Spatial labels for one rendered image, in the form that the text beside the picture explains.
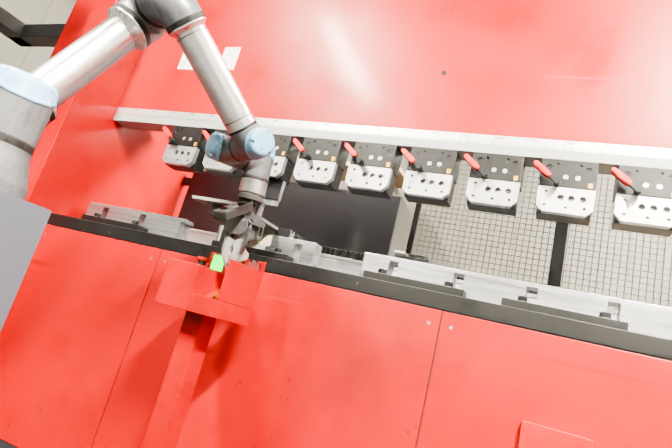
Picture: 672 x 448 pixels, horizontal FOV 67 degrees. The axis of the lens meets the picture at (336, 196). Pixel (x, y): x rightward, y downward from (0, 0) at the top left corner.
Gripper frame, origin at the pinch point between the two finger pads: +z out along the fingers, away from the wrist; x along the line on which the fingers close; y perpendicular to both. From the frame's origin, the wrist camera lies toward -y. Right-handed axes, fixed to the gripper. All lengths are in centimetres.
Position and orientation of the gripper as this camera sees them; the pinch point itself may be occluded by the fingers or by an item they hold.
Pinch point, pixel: (227, 265)
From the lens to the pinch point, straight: 141.1
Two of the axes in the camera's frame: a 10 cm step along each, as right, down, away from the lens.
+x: -8.8, -1.0, 4.7
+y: 4.3, 2.7, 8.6
